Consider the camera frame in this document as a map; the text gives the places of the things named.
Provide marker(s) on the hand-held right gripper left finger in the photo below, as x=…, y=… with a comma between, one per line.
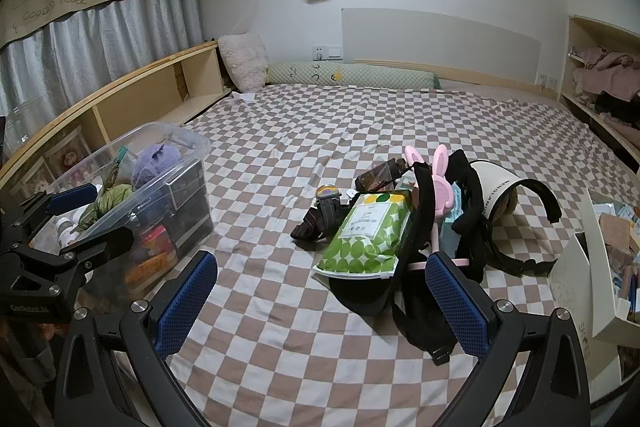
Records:
x=185, y=302

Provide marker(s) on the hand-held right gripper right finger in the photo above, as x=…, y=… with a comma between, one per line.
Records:
x=455, y=307

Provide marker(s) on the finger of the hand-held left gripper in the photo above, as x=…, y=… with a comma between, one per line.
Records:
x=70, y=199
x=102, y=247

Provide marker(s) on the clear plastic storage bin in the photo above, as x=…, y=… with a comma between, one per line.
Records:
x=197, y=217

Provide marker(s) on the black fabric pouch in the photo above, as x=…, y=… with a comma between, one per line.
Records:
x=365, y=294

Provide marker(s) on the light blue wipes pack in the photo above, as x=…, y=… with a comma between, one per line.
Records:
x=456, y=202

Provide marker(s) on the pink bunny stand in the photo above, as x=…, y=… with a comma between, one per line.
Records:
x=440, y=189

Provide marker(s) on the green patterned wipes pack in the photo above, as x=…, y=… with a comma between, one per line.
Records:
x=360, y=232

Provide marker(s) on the small doll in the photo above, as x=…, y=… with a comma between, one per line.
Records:
x=70, y=159

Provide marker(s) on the olive green cloth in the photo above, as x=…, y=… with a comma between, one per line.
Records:
x=112, y=197

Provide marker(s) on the red orange packet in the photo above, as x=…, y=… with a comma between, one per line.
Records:
x=152, y=252

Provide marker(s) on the teal packet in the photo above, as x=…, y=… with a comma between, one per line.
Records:
x=120, y=159

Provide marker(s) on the purple plush toy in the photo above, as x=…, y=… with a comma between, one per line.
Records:
x=155, y=162

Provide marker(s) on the dark storage case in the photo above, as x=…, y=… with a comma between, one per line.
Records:
x=185, y=192

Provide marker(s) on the white cardboard box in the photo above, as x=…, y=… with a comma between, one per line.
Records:
x=575, y=267

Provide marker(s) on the brown hair claw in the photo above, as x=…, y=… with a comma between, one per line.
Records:
x=375, y=176

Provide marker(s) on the wooden side shelf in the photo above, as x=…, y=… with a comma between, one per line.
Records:
x=150, y=67

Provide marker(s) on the round purple yellow compact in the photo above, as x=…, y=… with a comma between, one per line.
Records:
x=328, y=193

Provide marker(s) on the grey curtain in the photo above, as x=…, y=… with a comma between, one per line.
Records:
x=125, y=32

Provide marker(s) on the white tissue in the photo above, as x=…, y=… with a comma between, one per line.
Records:
x=241, y=97

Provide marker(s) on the checkered bed sheet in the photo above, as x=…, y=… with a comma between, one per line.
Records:
x=300, y=132

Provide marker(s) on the fluffy white pillow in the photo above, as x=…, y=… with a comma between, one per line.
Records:
x=245, y=59

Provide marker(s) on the long green bolster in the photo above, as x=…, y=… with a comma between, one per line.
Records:
x=350, y=76

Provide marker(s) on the dark clothes pile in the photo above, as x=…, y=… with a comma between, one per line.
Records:
x=617, y=109

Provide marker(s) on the wooden wardrobe shelf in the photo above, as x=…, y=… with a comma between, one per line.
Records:
x=567, y=57

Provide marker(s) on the pink clothes pile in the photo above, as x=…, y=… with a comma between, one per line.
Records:
x=605, y=72

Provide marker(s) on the white wall socket panel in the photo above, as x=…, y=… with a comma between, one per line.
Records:
x=546, y=81
x=327, y=53

